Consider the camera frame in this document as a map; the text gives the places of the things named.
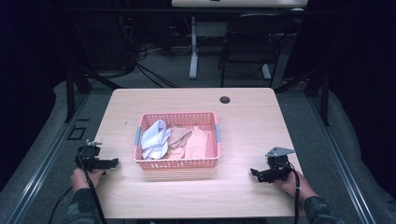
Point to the black folding chair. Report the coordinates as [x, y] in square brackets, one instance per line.
[249, 56]

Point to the person's right hand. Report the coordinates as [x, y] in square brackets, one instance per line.
[292, 186]

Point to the dark curtain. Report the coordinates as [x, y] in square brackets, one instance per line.
[364, 77]
[28, 77]

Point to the aluminium floor rail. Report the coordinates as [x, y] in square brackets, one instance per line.
[342, 168]
[46, 165]

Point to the black metal stand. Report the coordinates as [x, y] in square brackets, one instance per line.
[324, 102]
[70, 99]

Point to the person's left hand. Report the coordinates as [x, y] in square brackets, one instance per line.
[81, 179]

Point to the white-legged desk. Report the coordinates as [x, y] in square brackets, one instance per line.
[193, 56]

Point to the pink cloth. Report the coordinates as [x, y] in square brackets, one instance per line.
[196, 144]

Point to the white cloth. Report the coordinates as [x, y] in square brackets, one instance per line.
[154, 140]

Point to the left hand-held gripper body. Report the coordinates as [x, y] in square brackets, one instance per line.
[88, 152]

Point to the tan cloth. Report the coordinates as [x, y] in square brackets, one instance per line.
[179, 135]

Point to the black floor frame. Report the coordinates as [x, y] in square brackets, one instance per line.
[69, 137]

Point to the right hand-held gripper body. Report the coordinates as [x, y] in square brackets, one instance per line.
[278, 165]

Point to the pink plastic basket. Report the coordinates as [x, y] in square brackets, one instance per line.
[179, 164]

